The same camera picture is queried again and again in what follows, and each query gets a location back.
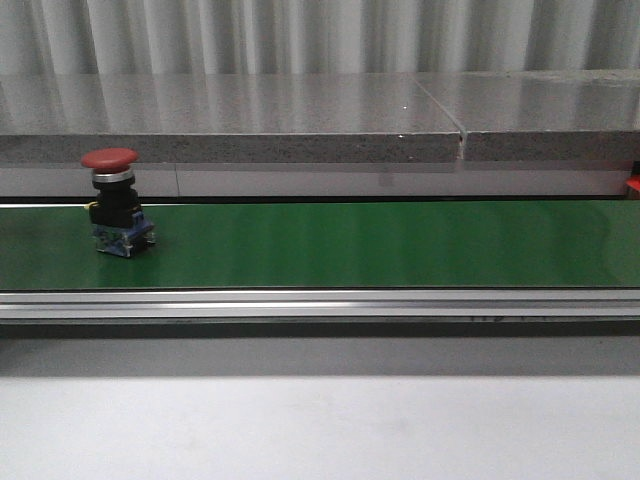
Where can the red mushroom push button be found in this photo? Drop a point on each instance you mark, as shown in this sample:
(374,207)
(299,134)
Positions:
(119,225)

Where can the grey stone countertop slab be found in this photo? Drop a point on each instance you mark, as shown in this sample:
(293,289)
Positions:
(225,118)

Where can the red plastic object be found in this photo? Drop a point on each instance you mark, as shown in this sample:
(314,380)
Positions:
(633,187)

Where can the white pleated curtain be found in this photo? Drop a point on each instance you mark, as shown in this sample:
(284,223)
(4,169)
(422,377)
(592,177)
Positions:
(260,37)

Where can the green conveyor belt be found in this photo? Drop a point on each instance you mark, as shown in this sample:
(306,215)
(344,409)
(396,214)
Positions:
(547,243)

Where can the aluminium conveyor side rail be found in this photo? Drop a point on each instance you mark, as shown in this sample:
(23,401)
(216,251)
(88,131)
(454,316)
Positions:
(219,306)

